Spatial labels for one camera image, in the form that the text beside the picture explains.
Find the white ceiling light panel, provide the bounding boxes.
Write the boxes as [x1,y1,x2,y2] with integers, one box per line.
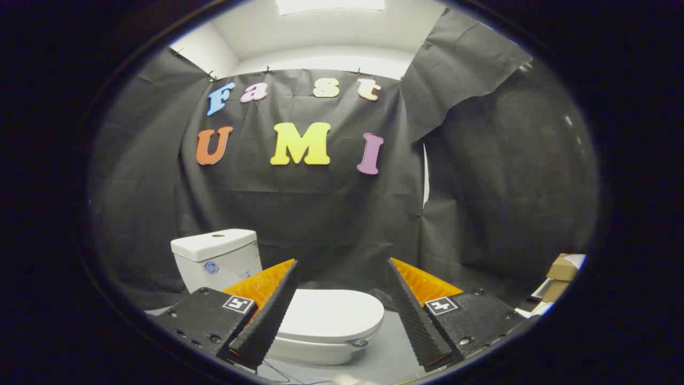
[275,0,385,16]

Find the white ceramic toilet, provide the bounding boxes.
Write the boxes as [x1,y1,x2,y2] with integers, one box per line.
[170,229,375,366]

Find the brown cardboard box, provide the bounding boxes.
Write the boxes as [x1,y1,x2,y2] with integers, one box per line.
[542,253,580,303]

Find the black backdrop cloth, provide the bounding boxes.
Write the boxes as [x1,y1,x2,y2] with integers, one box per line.
[88,8,599,316]

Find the white paper sheets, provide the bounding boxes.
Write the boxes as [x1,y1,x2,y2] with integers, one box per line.
[516,278,556,319]

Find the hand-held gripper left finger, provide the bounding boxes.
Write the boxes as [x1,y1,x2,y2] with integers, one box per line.
[152,259,299,373]

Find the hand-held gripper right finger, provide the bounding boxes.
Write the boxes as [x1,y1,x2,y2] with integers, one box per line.
[387,258,527,373]

